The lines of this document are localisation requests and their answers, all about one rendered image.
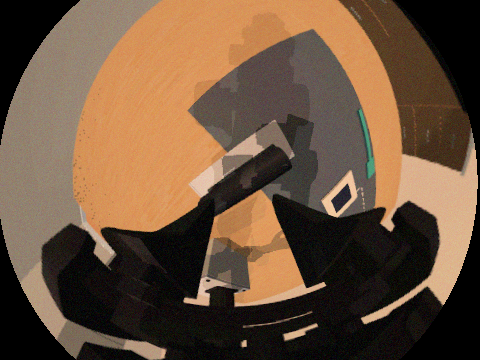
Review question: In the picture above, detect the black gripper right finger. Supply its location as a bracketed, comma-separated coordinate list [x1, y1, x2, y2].
[272, 193, 387, 288]

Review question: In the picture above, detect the green trowel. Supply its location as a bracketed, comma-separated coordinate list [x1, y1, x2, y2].
[357, 108, 375, 179]

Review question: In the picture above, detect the dark grey flat mat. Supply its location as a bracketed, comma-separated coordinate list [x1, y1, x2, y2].
[189, 28, 376, 217]

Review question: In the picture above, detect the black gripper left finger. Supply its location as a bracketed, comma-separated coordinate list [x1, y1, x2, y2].
[100, 197, 216, 299]

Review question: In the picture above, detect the cream square tile with dark square centre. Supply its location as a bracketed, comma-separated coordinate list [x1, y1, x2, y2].
[321, 171, 357, 217]

